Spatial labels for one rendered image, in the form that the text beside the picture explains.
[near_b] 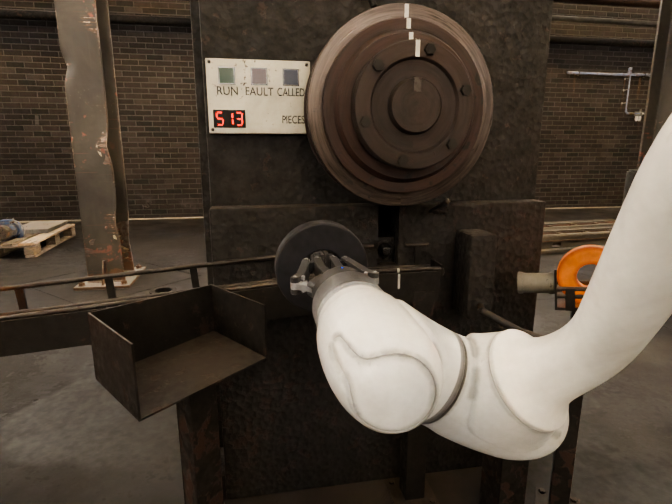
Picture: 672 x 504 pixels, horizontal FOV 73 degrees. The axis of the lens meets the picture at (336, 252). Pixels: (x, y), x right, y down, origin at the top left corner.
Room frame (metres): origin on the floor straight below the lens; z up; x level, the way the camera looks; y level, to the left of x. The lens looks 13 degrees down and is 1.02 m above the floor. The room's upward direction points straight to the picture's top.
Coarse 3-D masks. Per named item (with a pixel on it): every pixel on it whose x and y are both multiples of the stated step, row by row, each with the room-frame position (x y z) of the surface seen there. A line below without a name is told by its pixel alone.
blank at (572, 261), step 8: (576, 248) 1.14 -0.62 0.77; (584, 248) 1.12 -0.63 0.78; (592, 248) 1.12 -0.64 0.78; (600, 248) 1.11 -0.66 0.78; (568, 256) 1.14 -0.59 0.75; (576, 256) 1.13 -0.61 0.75; (584, 256) 1.12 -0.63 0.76; (592, 256) 1.12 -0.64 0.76; (560, 264) 1.14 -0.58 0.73; (568, 264) 1.14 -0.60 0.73; (576, 264) 1.13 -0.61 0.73; (584, 264) 1.12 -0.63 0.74; (560, 272) 1.14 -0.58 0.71; (568, 272) 1.13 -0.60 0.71; (576, 272) 1.13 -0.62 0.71; (560, 280) 1.14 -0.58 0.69; (568, 280) 1.13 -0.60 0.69; (576, 280) 1.13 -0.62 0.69
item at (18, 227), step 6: (0, 222) 4.42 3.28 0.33; (6, 222) 4.43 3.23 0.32; (12, 222) 4.49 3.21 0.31; (18, 222) 4.50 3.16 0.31; (0, 228) 4.33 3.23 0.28; (6, 228) 4.37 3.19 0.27; (12, 228) 4.44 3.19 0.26; (18, 228) 4.55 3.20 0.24; (0, 234) 4.33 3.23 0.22; (6, 234) 4.38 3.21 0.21; (12, 234) 4.43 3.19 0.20; (18, 234) 4.55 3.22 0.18; (24, 234) 4.48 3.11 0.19
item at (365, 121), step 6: (426, 48) 1.07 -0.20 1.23; (432, 48) 1.07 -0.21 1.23; (432, 54) 1.07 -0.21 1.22; (378, 60) 1.05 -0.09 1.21; (378, 66) 1.05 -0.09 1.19; (462, 90) 1.08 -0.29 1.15; (468, 90) 1.09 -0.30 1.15; (360, 120) 1.05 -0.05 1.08; (366, 120) 1.04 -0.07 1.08; (366, 126) 1.04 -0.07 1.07; (450, 144) 1.08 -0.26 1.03; (456, 144) 1.08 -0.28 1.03; (402, 156) 1.06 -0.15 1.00; (402, 162) 1.06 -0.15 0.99
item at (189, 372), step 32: (96, 320) 0.78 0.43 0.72; (128, 320) 0.86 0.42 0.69; (160, 320) 0.91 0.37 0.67; (192, 320) 0.96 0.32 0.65; (224, 320) 0.96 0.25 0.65; (256, 320) 0.87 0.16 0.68; (96, 352) 0.79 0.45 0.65; (128, 352) 0.68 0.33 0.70; (160, 352) 0.90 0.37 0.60; (192, 352) 0.89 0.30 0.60; (224, 352) 0.89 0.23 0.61; (256, 352) 0.88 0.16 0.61; (128, 384) 0.69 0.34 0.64; (160, 384) 0.78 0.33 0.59; (192, 384) 0.77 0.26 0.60; (192, 416) 0.81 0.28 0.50; (192, 448) 0.81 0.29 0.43; (192, 480) 0.82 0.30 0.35
